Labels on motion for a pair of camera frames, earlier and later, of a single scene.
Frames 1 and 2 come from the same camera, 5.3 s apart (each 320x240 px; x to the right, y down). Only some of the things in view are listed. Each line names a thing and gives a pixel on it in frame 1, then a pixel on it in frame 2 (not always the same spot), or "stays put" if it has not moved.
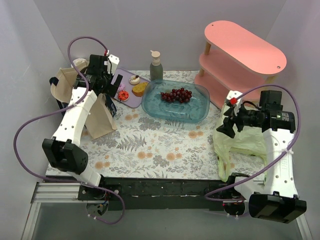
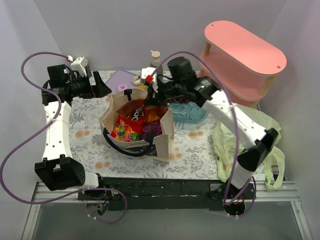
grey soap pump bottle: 156,68 stays put
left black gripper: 113,85 -> 93,85
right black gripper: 238,119 -> 155,94
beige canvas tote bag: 98,120 -> 159,147
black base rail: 161,193 stays put
